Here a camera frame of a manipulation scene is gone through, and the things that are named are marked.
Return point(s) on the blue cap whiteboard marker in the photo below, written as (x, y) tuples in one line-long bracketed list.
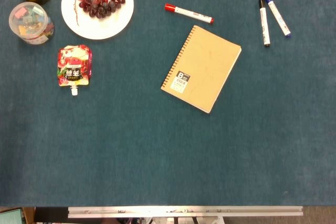
[(278, 16)]

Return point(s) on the aluminium profile rail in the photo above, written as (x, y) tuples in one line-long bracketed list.
[(183, 211)]

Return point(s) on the bunch of red grapes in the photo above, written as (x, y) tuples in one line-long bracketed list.
[(101, 5)]

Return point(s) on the red jelly drink pouch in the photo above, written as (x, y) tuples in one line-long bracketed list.
[(74, 66)]

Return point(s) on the teal blue table cloth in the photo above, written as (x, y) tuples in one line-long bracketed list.
[(147, 150)]

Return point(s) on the kraft spiral notebook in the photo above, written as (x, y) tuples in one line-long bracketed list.
[(204, 69)]

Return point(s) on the clear jar of binder clips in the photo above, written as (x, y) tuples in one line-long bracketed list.
[(29, 23)]

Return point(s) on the black cap whiteboard marker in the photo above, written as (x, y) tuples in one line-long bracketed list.
[(264, 24)]

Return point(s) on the white round plate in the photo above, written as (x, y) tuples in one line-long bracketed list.
[(105, 28)]

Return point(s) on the red cap whiteboard marker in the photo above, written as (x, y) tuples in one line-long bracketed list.
[(187, 12)]

